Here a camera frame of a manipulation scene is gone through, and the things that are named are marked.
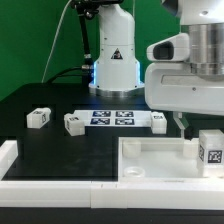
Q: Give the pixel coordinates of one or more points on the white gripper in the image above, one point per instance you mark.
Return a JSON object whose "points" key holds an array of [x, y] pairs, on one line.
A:
{"points": [[171, 85]]}

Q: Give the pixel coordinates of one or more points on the white square tabletop tray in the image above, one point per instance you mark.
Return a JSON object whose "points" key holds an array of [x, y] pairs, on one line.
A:
{"points": [[143, 159]]}

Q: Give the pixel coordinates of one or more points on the white marker base plate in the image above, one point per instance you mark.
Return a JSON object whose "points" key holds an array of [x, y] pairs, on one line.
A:
{"points": [[115, 118]]}

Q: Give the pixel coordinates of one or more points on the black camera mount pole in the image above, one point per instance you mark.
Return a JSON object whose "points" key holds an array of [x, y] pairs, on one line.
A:
{"points": [[86, 10]]}

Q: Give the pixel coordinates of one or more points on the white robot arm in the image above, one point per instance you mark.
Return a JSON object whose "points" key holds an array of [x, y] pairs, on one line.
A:
{"points": [[117, 71]]}

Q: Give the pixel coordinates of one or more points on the white U-shaped obstacle fence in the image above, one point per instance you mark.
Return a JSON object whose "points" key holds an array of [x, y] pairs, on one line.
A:
{"points": [[206, 194]]}

